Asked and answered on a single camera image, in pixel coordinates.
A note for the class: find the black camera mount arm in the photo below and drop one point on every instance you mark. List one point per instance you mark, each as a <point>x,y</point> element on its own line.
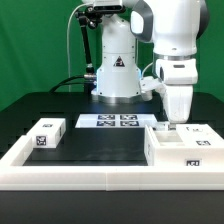
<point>87,36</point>

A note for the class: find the white cabinet door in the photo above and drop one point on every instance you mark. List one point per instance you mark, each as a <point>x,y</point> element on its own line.
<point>199,135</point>
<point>161,126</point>

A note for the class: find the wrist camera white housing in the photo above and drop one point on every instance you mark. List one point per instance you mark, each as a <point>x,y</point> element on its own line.
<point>147,85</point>

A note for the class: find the white flat top panel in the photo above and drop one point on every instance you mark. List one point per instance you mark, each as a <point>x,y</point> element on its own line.
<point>115,120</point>

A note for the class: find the small white block with tag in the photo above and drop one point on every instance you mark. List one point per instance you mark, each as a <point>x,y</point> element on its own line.
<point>47,132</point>

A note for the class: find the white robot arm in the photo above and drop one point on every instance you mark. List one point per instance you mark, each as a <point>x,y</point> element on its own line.
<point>147,46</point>

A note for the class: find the white cabinet body box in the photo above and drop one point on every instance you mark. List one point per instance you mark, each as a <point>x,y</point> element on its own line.
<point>166,148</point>

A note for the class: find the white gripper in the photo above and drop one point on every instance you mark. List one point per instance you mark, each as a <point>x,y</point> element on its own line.
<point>177,79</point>

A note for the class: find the white U-shaped boundary frame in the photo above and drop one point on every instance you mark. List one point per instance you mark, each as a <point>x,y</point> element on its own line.
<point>15,175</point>

